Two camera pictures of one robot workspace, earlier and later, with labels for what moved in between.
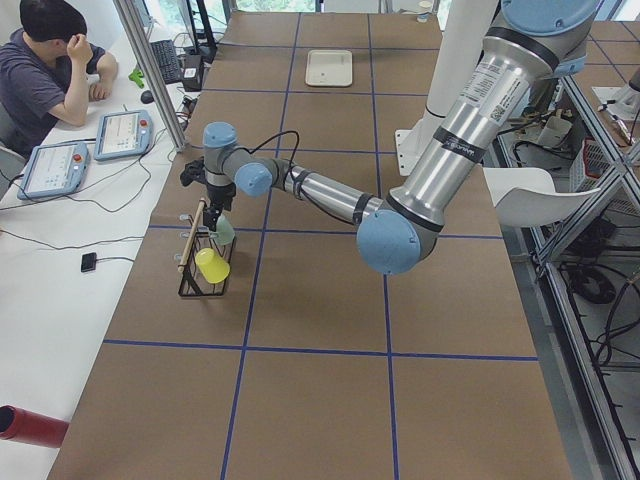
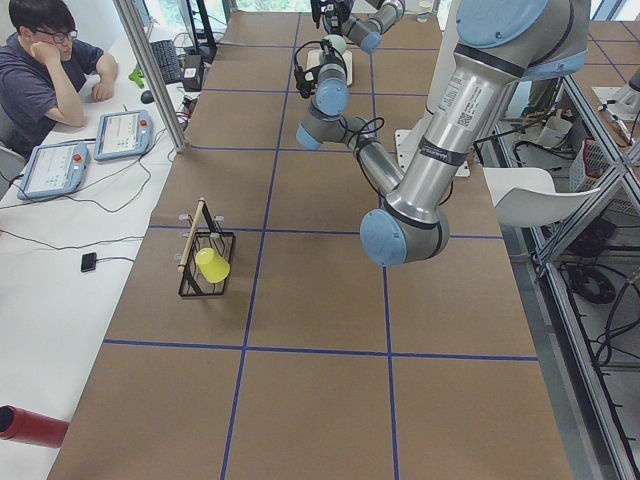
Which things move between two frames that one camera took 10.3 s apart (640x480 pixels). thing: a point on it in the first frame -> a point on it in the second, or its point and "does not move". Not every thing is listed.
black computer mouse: x=147 y=97 does not move
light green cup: x=226 y=232 -> x=337 y=41
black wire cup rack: x=194 y=283 does not move
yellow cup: x=211 y=265 does not move
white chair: x=527 y=197 does not move
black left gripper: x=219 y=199 -> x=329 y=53
